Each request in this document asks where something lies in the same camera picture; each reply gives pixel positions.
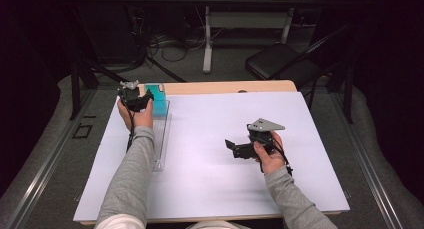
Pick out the hand-held gripper cable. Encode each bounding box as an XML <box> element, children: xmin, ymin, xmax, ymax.
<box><xmin>118</xmin><ymin>98</ymin><xmax>136</xmax><ymax>154</ymax></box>
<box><xmin>259</xmin><ymin>138</ymin><xmax>294</xmax><ymax>177</ymax></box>

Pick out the bundle of floor cables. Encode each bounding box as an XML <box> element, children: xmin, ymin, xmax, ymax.
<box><xmin>146</xmin><ymin>28</ymin><xmax>224</xmax><ymax>63</ymax></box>

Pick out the person's lap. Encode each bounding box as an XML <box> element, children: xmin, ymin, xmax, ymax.
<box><xmin>184</xmin><ymin>220</ymin><xmax>251</xmax><ymax>229</ymax></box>

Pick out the turquoise and white phone case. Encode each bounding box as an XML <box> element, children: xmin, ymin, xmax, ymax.
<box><xmin>144</xmin><ymin>83</ymin><xmax>168</xmax><ymax>118</ymax></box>

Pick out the metal floor rail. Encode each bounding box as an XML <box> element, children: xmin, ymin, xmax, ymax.
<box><xmin>329</xmin><ymin>92</ymin><xmax>405</xmax><ymax>229</ymax></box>
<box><xmin>4</xmin><ymin>88</ymin><xmax>98</xmax><ymax>229</ymax></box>

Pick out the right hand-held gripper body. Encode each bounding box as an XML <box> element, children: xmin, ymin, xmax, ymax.
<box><xmin>234</xmin><ymin>118</ymin><xmax>286</xmax><ymax>160</ymax></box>

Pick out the person's right hand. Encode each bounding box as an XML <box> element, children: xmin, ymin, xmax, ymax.
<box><xmin>252</xmin><ymin>130</ymin><xmax>288</xmax><ymax>175</ymax></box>

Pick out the white board sheet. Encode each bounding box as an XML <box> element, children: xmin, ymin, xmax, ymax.
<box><xmin>72</xmin><ymin>91</ymin><xmax>351</xmax><ymax>223</ymax></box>

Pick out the clear plastic packaging tray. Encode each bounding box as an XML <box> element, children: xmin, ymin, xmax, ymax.
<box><xmin>146</xmin><ymin>99</ymin><xmax>172</xmax><ymax>173</ymax></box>

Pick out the black metal stand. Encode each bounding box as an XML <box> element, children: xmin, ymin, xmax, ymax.
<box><xmin>308</xmin><ymin>60</ymin><xmax>355</xmax><ymax>125</ymax></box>
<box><xmin>68</xmin><ymin>57</ymin><xmax>138</xmax><ymax>121</ymax></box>

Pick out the right hand-held gripper cable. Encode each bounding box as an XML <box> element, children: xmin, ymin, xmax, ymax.
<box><xmin>259</xmin><ymin>138</ymin><xmax>294</xmax><ymax>177</ymax></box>

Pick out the black folding chair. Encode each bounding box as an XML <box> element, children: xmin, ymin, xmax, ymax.
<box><xmin>245</xmin><ymin>22</ymin><xmax>354</xmax><ymax>90</ymax></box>

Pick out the left hand-held gripper cable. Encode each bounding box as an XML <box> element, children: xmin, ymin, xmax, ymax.
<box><xmin>118</xmin><ymin>98</ymin><xmax>136</xmax><ymax>154</ymax></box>

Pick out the person's left hand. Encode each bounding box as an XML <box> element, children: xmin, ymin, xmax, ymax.
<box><xmin>116</xmin><ymin>98</ymin><xmax>155</xmax><ymax>132</ymax></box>

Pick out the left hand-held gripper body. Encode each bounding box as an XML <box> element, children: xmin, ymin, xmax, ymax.
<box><xmin>117</xmin><ymin>80</ymin><xmax>150</xmax><ymax>113</ymax></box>

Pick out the white-framed desk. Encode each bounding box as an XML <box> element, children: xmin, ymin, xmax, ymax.
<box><xmin>183</xmin><ymin>0</ymin><xmax>329</xmax><ymax>74</ymax></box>

